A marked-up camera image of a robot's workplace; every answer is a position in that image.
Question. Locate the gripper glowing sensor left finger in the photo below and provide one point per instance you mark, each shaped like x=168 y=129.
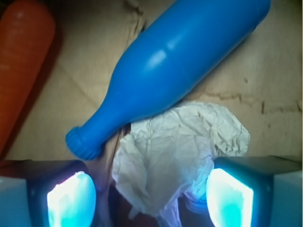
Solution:
x=46 y=194

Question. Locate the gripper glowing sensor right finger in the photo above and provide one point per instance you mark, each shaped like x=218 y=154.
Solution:
x=256 y=192

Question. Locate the white paper ball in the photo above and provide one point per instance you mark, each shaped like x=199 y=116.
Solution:
x=172 y=154

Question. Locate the brown paper bag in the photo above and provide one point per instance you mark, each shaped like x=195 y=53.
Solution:
x=260 y=82

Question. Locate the orange toy carrot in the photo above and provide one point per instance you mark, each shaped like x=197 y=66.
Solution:
x=27 y=31

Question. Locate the blue plastic bottle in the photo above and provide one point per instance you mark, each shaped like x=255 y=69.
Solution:
x=165 y=62

